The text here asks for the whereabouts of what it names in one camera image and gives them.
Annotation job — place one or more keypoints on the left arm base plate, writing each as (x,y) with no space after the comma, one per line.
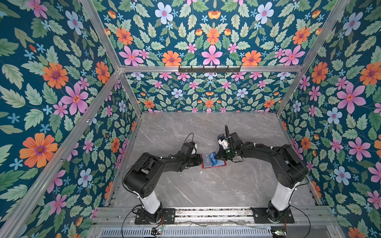
(161,216)

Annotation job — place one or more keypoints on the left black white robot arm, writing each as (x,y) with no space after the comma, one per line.
(143,176)

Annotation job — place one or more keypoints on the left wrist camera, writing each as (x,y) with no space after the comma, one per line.
(189,148)

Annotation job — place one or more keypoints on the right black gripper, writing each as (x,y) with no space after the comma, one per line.
(222,152)

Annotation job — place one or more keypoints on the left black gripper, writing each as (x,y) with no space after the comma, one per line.
(198,162)

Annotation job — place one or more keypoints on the black hook rail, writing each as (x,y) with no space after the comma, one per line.
(209,69)

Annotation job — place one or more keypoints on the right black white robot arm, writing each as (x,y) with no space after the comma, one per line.
(287,166)

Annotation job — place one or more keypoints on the blue credit card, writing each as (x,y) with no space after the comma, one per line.
(212,159)

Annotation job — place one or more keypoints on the white perforated cable tray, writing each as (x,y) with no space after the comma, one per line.
(187,232)

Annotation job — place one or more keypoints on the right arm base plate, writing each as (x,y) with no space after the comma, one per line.
(272,216)

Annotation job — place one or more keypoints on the aluminium front rail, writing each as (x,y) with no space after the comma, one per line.
(299,216)

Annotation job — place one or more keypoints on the red card holder wallet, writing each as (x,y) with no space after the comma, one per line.
(206,162)

